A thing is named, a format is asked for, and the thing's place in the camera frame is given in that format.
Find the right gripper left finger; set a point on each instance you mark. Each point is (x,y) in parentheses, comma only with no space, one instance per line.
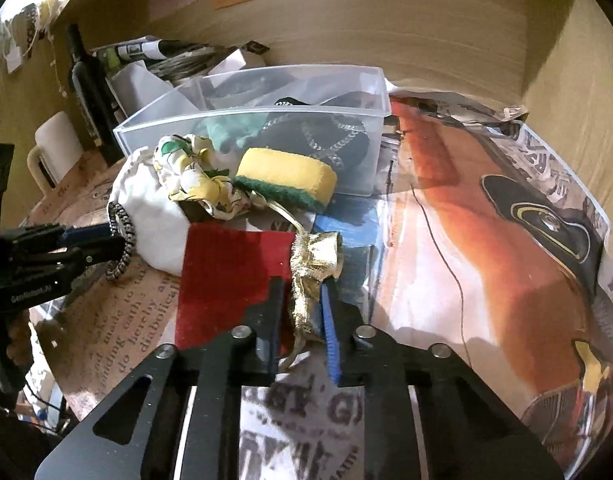
(177,414)

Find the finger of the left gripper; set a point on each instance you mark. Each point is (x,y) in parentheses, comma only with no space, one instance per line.
(61,267)
(45,238)

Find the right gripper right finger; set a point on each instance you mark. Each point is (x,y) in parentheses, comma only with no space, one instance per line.
(427,414)

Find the white drawstring pouch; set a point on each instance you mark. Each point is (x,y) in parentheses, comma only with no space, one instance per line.
(161,227)

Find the red felt pouch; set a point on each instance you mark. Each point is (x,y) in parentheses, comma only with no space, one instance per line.
(224,273)

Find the green knitted cloth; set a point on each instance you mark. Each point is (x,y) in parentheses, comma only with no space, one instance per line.
(231,133)

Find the yellow green sponge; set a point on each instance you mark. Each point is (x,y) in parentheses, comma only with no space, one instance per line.
(289,179)

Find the black cloth with chain print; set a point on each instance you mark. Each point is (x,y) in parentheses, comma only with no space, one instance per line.
(341,141)

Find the clear plastic storage bin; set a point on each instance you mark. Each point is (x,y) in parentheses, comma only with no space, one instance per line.
(331,112)

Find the floral yellow white scrunchie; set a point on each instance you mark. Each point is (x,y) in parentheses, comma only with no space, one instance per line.
(188,169)

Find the cream mug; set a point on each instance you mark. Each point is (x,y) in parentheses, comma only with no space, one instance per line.
(57,149)

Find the dark glass bottle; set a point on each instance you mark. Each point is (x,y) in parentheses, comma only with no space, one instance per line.
(97,103)

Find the white paper sheet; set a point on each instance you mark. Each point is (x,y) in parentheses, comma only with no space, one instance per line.
(141,92)

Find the orange poster sheet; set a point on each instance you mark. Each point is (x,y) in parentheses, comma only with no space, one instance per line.
(497,249)

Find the stack of newspapers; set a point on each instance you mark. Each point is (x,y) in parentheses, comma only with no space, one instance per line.
(170,60)

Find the small white cardboard box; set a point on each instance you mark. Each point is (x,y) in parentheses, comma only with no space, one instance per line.
(249,55)

